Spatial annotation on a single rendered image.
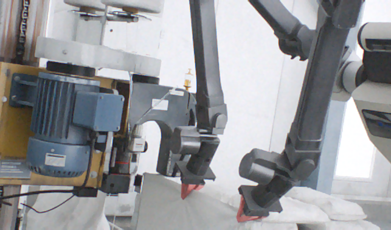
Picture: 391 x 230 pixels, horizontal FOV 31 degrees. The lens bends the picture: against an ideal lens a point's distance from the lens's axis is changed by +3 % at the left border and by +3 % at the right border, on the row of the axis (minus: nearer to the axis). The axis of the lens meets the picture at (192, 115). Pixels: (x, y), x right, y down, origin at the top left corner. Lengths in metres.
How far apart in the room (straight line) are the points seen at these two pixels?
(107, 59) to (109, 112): 0.14
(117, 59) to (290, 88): 6.05
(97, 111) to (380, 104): 0.71
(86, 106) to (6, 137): 0.29
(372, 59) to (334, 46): 0.52
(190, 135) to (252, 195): 0.26
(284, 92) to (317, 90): 6.33
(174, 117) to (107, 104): 0.44
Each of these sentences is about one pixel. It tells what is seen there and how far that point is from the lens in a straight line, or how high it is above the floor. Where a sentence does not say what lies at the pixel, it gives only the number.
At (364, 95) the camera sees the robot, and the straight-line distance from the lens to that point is 1.87.
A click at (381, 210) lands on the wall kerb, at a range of 9.08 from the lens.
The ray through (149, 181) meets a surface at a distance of 2.01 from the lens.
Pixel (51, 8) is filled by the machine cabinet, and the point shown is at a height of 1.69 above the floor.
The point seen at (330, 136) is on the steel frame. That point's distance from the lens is 7.75.
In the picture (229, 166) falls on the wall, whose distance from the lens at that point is 7.37.
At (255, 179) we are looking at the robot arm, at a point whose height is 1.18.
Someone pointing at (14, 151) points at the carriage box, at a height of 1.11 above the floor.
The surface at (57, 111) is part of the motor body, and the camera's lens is 1.70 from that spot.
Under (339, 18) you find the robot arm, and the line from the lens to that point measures 1.28.
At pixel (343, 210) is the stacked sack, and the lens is 5.30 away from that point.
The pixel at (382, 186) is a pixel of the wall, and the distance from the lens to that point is 9.07.
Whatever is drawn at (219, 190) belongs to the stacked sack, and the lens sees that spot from 5.04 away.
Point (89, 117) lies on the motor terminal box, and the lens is 1.65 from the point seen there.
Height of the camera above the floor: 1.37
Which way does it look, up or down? 3 degrees down
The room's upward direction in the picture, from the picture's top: 9 degrees clockwise
